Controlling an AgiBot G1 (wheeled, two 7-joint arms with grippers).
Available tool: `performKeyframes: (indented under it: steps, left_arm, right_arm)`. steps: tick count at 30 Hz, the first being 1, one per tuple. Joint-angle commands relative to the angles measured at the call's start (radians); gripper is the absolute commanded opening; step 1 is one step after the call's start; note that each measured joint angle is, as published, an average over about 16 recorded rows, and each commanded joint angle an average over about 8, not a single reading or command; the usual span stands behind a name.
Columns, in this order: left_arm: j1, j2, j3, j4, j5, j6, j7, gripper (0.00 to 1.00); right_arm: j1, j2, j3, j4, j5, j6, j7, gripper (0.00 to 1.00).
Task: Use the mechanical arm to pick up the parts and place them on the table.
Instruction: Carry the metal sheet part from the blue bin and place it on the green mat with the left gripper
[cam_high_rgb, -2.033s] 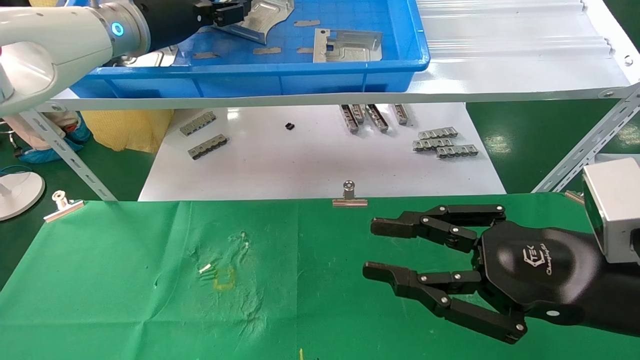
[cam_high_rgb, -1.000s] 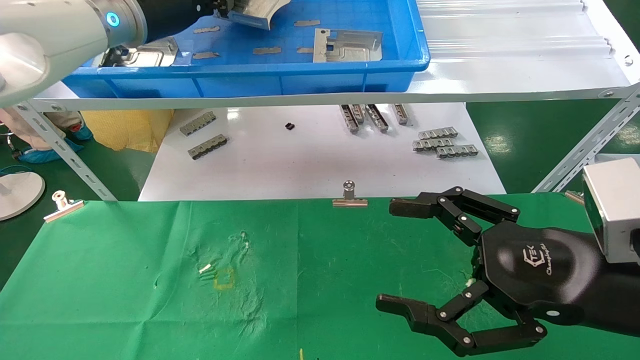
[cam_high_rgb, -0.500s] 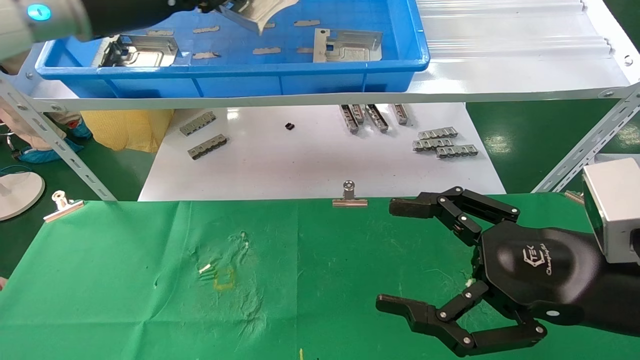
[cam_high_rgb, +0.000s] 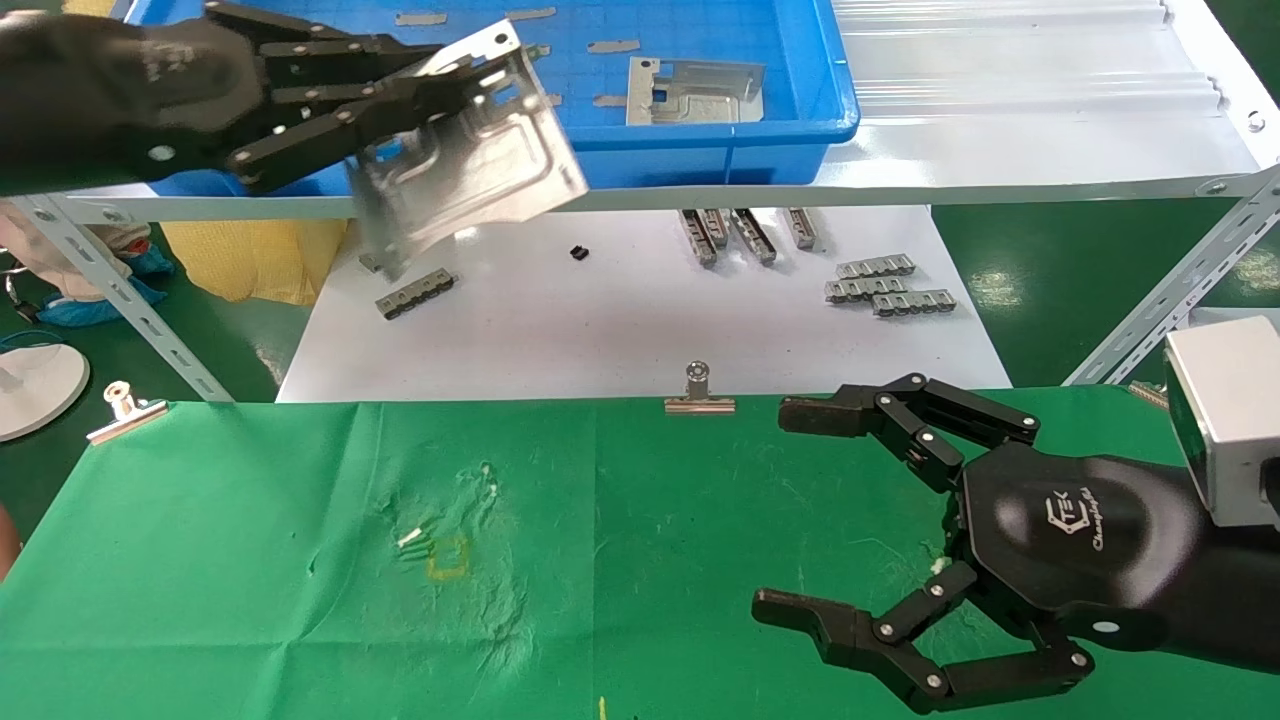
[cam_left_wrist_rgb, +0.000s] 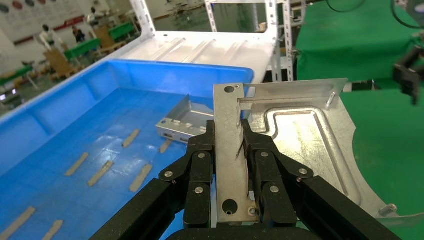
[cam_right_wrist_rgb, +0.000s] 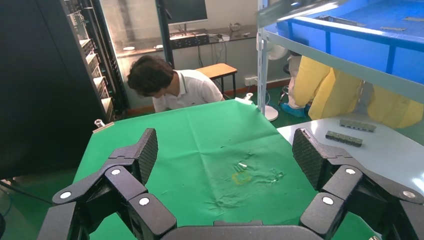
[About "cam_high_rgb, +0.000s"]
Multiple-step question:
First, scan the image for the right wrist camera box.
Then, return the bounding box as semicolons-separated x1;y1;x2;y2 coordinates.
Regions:
1164;317;1280;528

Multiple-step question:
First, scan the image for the grey chain link lower-left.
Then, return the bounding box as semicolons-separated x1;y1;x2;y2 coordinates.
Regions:
375;268;458;322

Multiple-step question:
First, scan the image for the bent sheet metal part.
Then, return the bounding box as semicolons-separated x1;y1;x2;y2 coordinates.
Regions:
626;57;768;127
345;19;590;282

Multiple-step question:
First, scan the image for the white perforated shelf post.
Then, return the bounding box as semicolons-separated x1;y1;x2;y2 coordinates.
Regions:
1063;165;1280;388
5;193;236;403

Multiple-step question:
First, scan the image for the white round base disc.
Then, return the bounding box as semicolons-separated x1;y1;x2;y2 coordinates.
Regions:
0;343;92;443

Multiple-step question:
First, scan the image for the green table cloth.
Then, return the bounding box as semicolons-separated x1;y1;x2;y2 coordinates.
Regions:
0;385;1280;720

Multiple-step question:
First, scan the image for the blue plastic bin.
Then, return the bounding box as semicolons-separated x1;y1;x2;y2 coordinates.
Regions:
125;0;862;198

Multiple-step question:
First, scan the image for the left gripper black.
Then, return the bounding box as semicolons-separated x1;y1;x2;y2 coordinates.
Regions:
133;0;514;197

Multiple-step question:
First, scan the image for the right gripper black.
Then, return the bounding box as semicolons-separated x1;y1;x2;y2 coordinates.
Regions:
751;373;1207;715

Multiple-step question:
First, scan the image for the beige trouser leg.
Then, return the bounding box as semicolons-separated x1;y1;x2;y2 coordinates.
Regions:
0;203;153;303

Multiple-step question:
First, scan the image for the white shelf board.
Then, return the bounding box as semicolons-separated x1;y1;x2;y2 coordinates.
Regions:
35;0;1280;224

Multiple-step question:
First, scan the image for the grey chain links group centre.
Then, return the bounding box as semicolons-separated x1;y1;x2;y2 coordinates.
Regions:
732;208;779;266

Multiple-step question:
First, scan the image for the yellow foam bag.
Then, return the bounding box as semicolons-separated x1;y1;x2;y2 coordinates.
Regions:
160;218;351;308

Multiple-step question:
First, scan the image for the blue shoe cover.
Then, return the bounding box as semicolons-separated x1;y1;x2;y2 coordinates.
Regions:
38;245;174;329

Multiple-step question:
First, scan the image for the white lower board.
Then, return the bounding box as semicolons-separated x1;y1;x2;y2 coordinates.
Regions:
275;205;1013;403

